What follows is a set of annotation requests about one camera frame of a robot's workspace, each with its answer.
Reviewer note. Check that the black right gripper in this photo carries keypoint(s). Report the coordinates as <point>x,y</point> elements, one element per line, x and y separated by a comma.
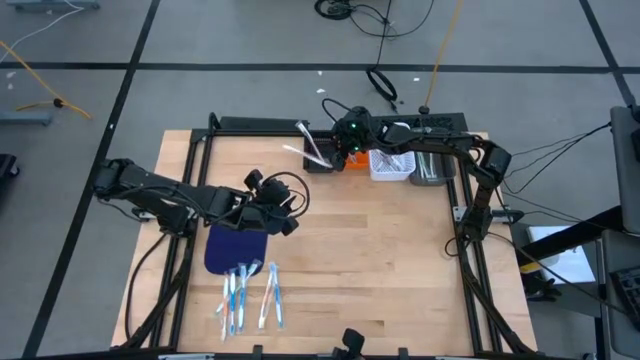
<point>367,141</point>

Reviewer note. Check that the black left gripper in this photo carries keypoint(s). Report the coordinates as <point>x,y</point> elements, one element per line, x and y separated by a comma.
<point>260,220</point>

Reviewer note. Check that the blue toothbrush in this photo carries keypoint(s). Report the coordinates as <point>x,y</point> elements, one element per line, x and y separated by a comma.
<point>277,305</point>
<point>232,300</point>
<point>242,300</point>

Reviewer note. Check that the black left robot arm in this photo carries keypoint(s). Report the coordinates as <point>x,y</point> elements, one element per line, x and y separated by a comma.
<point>165,192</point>

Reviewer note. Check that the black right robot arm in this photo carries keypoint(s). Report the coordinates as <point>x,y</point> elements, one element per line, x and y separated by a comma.
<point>440,139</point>

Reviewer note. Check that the pile of packaged toothbrushes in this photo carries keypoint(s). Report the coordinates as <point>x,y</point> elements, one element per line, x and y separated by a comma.
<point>254,268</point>

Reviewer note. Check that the orange slotted basket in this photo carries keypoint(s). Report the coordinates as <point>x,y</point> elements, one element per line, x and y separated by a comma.
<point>361,162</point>

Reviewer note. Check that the black slotted basket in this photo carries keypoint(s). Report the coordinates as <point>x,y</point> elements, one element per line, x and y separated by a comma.
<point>320,168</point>

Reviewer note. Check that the white slotted basket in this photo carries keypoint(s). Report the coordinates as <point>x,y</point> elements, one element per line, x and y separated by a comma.
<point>395,174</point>

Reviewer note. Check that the dark blue pouch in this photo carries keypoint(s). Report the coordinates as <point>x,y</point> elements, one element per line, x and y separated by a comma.
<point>235,250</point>

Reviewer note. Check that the gray translucent basket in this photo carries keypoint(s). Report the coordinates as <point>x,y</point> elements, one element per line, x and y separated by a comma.
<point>447,170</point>

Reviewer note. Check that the white sheet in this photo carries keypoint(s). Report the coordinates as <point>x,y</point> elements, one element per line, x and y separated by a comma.
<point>570,265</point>

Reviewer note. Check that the black metal beam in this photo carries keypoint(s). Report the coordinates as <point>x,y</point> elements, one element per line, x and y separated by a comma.
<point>597,224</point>

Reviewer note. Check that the gray metal base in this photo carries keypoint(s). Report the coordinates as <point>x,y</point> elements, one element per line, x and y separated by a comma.
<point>50,5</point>
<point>25,118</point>

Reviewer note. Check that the gray desk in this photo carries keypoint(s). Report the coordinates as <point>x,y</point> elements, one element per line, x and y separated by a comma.
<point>625,175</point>

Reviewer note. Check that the black keyboard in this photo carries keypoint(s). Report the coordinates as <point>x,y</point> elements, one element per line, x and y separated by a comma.
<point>629,295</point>

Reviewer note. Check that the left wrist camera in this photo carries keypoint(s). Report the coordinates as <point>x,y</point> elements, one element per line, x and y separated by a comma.
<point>275,191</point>

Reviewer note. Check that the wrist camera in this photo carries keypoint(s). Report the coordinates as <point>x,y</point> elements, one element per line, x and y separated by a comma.
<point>275,191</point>
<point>357,117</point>

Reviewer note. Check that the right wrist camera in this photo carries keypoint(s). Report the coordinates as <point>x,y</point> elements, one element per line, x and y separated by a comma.
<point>357,117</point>

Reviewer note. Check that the black aluminium frame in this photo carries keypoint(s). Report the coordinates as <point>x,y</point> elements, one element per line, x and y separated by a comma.
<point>240,133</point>

